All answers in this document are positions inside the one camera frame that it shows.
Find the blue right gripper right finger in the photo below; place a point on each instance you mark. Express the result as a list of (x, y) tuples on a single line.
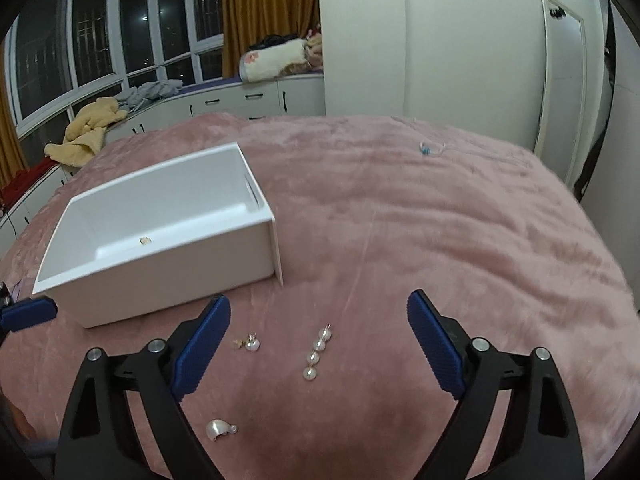
[(442, 340)]

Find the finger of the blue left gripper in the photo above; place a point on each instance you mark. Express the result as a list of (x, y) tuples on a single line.
[(29, 312)]

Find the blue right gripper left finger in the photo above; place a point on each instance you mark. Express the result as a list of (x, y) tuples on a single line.
[(194, 343)]

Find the white rectangular storage box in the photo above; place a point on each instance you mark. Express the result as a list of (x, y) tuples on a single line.
[(162, 236)]

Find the upper pearl strand earring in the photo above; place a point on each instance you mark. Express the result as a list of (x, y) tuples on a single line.
[(313, 357)]

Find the red cloth on bench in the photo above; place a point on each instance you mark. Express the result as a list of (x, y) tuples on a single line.
[(23, 181)]

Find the pink plush bed blanket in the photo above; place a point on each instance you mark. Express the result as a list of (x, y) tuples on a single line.
[(369, 209)]

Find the yellow blanket on bench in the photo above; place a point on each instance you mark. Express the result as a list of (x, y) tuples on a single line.
[(84, 136)]

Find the grey clothes pile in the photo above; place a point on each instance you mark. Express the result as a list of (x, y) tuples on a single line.
[(136, 98)]

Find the white window bench cabinets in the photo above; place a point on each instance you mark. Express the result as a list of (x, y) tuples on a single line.
[(298, 95)]

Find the large bay window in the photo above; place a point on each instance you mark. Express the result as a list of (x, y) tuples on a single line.
[(60, 55)]

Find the white floral rolled blanket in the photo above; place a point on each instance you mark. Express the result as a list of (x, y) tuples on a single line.
[(271, 63)]

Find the pink stuffed toys pile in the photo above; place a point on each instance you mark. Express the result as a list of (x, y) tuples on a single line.
[(313, 50)]

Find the right mustard curtain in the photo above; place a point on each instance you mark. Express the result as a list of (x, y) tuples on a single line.
[(245, 22)]

